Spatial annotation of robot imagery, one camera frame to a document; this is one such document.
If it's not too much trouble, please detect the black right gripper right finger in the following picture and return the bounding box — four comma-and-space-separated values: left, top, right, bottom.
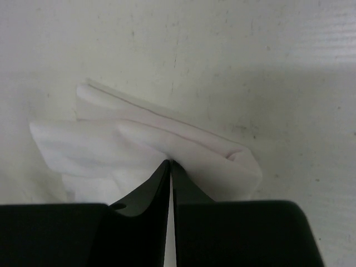
171, 161, 324, 266

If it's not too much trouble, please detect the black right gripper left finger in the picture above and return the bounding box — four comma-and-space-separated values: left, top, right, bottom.
1, 160, 170, 266

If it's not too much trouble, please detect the white tank top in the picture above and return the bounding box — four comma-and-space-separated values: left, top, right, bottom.
29, 80, 263, 204

